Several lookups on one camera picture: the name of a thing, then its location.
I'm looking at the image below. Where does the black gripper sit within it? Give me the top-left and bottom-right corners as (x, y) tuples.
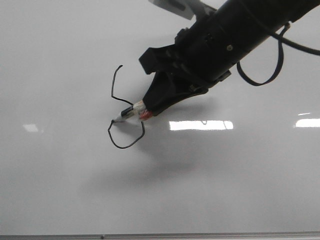
(139, 14), (232, 117)

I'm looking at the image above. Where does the black white whiteboard marker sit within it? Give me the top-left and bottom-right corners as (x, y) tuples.
(113, 100), (153, 123)

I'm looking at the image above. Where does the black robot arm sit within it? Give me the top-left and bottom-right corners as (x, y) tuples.
(139, 0), (320, 116)

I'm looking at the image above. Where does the white whiteboard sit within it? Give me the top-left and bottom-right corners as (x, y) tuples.
(0, 0), (320, 235)

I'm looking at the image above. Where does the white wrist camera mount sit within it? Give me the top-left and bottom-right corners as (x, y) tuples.
(149, 0), (217, 20)

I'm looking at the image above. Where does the black cable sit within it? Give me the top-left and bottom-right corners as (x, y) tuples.
(236, 21), (320, 87)

